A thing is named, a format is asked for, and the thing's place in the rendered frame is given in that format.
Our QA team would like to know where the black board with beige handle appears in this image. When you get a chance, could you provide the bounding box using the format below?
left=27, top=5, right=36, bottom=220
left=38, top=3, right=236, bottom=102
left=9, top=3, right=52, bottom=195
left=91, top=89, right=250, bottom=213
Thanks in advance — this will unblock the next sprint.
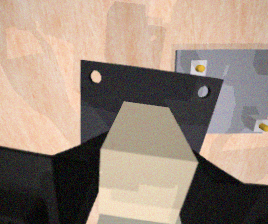
left=80, top=60, right=224, bottom=224

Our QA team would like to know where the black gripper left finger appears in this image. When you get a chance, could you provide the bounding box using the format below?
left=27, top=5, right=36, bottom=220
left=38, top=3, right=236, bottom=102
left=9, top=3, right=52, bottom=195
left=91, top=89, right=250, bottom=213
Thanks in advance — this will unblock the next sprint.
left=0, top=130, right=110, bottom=224

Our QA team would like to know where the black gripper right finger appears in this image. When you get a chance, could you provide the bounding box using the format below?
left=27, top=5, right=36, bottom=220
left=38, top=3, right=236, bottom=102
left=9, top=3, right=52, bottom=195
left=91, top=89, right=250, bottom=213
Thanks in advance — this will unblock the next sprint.
left=179, top=148, right=268, bottom=224

